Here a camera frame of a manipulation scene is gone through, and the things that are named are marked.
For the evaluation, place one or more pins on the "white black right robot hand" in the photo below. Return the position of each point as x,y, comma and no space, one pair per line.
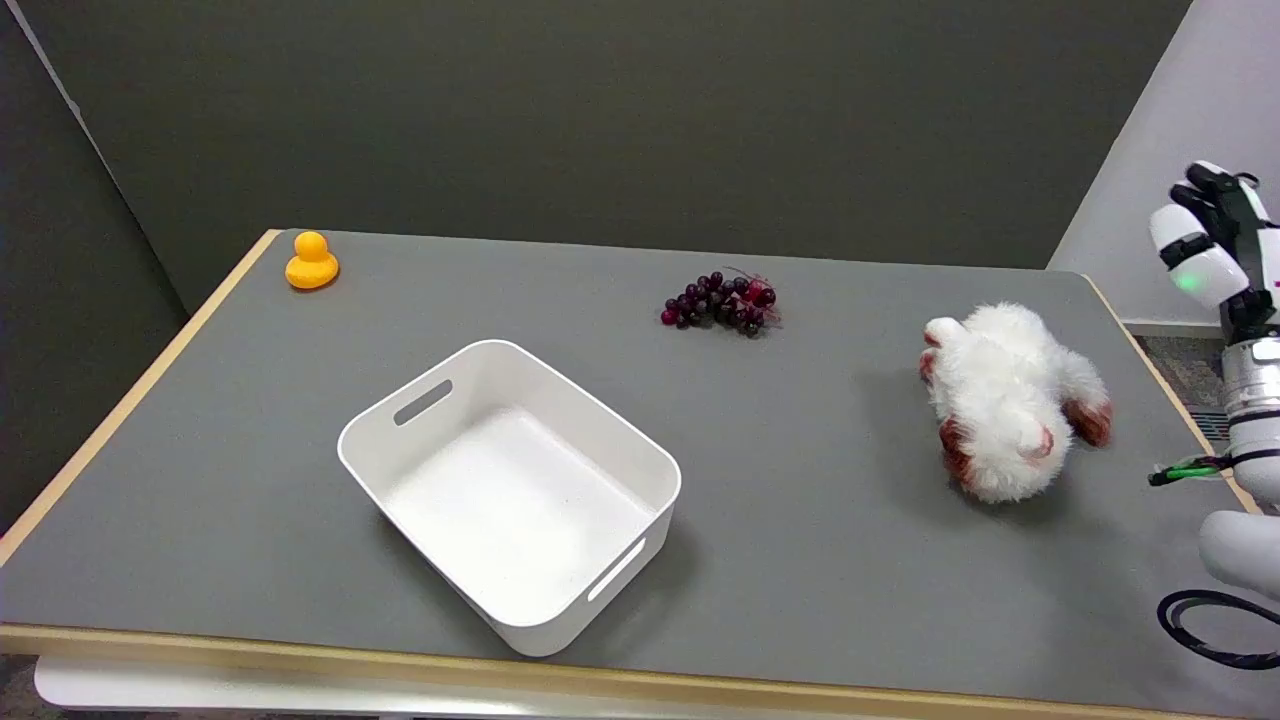
1205,268

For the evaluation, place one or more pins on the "white brown plush toy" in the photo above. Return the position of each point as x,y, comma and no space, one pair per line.
1010,405

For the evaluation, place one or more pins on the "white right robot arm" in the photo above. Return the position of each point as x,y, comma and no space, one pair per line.
1255,420

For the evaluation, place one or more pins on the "dark purple grape bunch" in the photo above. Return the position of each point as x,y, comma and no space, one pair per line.
722,302

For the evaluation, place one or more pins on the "white plastic bin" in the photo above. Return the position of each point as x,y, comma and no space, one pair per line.
510,490

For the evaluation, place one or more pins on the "yellow rubber duck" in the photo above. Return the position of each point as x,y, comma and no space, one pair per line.
311,263

